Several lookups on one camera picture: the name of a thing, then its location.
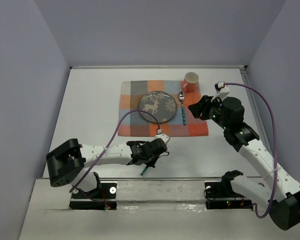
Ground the checkered orange blue cloth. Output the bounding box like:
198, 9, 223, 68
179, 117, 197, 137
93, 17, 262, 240
118, 80, 209, 137

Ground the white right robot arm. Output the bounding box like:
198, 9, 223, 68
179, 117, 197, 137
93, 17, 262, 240
188, 95, 300, 231

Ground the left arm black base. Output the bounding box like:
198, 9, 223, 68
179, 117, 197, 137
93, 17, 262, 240
69, 181, 117, 211

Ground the grey reindeer plate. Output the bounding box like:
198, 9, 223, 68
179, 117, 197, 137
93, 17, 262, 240
139, 91, 177, 123

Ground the pink mug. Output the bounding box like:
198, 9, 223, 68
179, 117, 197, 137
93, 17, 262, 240
181, 72, 199, 93

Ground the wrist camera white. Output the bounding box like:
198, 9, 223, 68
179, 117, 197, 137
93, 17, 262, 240
211, 81, 230, 102
154, 129, 170, 145

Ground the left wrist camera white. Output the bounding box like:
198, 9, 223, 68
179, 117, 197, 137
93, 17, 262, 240
154, 129, 170, 145

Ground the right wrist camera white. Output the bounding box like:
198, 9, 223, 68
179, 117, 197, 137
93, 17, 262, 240
211, 81, 230, 102

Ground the spoon with green handle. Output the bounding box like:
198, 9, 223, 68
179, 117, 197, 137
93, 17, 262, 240
178, 91, 187, 126

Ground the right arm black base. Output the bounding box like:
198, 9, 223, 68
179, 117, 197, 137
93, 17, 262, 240
203, 181, 253, 210

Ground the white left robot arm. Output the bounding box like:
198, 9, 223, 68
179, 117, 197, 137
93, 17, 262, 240
46, 133, 170, 193

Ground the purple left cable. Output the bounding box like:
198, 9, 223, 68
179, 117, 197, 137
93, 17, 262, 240
69, 110, 163, 211

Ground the fork with green handle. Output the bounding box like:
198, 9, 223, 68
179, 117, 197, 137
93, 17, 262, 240
140, 166, 149, 177

